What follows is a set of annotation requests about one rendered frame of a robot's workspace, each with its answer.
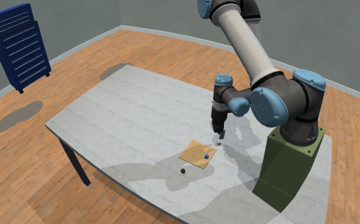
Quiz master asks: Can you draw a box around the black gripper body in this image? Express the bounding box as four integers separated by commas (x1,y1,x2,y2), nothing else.
211,99,232,133

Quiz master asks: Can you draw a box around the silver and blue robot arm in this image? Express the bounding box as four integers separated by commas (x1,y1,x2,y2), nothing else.
198,0,326,146

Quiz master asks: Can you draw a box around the tan mat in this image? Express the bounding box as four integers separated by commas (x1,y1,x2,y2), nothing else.
179,140,216,169

